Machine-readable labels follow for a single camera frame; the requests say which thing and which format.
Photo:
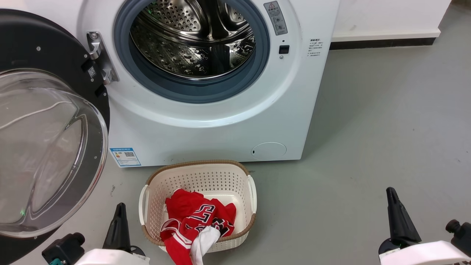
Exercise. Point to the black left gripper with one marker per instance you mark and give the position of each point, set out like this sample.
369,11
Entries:
137,251

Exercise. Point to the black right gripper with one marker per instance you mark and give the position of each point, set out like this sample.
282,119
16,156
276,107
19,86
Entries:
390,247

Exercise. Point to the black round glass washer door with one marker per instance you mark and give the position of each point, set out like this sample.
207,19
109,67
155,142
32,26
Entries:
48,147

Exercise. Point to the white front-load washing machine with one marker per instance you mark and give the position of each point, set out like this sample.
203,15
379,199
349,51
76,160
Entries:
220,125

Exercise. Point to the metal door hinge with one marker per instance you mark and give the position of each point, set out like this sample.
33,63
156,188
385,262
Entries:
101,55

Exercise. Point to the red basketball jersey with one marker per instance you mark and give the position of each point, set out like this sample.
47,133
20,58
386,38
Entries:
187,209

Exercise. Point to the blue energy label sticker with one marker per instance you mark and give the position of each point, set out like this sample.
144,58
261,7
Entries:
125,157

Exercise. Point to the white cloth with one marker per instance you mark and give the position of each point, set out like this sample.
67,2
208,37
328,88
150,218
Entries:
202,241

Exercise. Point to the cream perforated laundry basket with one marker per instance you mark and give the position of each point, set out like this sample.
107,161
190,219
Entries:
198,175

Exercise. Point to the round white filter cover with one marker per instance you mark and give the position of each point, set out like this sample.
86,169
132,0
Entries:
269,151

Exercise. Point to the small text sticker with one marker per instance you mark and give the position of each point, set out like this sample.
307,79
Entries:
315,47

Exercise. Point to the stainless steel washer drum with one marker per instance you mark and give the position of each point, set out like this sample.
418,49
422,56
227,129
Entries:
191,40

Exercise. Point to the white cabinet with black plinth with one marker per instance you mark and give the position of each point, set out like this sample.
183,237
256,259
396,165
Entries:
386,16

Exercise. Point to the grey warning sticker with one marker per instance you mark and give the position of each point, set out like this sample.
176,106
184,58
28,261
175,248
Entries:
276,17

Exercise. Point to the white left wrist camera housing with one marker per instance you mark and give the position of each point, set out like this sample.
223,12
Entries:
106,257

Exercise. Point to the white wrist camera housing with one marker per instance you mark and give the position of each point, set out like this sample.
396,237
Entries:
427,254
106,257

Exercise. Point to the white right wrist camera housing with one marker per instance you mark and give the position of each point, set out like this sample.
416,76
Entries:
427,254

